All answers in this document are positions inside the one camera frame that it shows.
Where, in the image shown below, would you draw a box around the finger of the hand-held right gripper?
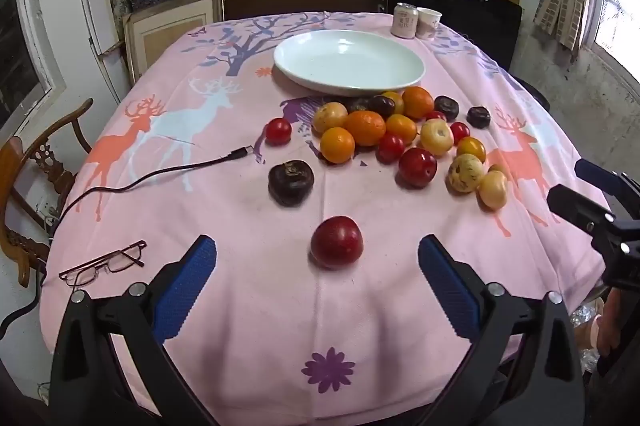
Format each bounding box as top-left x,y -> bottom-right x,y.
575,158 -> 640,207
546,184 -> 640,290

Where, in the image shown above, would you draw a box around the white plate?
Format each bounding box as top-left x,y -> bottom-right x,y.
273,30 -> 426,96

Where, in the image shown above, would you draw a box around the thin-framed eyeglasses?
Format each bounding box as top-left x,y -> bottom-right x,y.
58,240 -> 148,287

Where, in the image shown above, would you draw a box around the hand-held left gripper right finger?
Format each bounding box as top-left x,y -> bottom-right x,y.
415,234 -> 586,426

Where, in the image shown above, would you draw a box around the clear plastic bag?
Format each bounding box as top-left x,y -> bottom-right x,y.
570,301 -> 603,374

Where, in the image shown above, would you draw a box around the carved wooden chair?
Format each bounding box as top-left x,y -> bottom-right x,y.
0,98 -> 96,289

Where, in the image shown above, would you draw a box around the pink drink can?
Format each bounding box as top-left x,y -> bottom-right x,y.
391,2 -> 420,39

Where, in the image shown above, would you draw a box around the white leaning board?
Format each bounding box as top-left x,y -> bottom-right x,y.
76,0 -> 128,104

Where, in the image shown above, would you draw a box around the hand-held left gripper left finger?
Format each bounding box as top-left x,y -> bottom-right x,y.
48,234 -> 221,426

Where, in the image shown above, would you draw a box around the person's right hand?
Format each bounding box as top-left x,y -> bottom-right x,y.
595,291 -> 623,357

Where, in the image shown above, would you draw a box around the small orange tangerine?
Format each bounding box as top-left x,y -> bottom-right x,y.
456,137 -> 487,163

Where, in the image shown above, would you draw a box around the black cable with plug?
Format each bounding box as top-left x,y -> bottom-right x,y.
0,147 -> 257,337

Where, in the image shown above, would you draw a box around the printed paper cup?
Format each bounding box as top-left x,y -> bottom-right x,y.
416,7 -> 443,40

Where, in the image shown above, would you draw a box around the pink printed tablecloth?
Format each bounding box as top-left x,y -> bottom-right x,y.
42,10 -> 615,413

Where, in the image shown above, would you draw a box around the black flat screen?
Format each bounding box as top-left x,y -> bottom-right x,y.
387,0 -> 524,72

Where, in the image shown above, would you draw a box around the large red plum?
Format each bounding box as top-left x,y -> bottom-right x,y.
398,147 -> 439,187
310,216 -> 364,269

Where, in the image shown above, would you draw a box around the beige framed panel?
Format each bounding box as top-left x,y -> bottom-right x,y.
122,0 -> 226,81

